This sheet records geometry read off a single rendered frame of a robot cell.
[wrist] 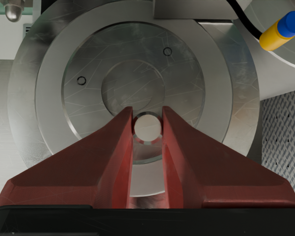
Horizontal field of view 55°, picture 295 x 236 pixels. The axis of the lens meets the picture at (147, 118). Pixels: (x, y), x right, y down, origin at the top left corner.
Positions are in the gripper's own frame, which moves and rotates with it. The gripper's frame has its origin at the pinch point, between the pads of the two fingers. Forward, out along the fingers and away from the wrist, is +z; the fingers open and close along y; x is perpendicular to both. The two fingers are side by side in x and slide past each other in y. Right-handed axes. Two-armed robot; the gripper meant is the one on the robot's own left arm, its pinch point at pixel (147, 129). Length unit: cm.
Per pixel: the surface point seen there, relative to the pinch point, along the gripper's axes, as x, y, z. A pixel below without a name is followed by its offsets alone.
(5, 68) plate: 14.5, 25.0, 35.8
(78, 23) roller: -2.4, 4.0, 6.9
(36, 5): -3.0, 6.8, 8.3
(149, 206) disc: 5.9, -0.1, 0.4
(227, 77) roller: 0.1, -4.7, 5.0
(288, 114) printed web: 11.7, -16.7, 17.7
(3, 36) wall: 93, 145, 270
